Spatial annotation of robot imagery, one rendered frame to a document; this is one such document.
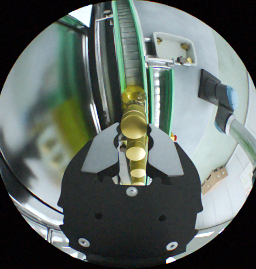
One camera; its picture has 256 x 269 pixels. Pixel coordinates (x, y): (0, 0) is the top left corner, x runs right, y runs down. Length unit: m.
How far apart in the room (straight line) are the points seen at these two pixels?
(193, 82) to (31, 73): 0.67
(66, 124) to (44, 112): 0.06
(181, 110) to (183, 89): 0.13
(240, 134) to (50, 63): 0.60
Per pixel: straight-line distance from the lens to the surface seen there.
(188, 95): 0.62
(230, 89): 0.55
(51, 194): 0.17
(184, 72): 0.61
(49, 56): 0.19
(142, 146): 0.16
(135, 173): 0.21
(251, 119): 3.75
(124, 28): 0.48
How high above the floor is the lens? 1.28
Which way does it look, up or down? 57 degrees down
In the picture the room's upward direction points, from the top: 174 degrees counter-clockwise
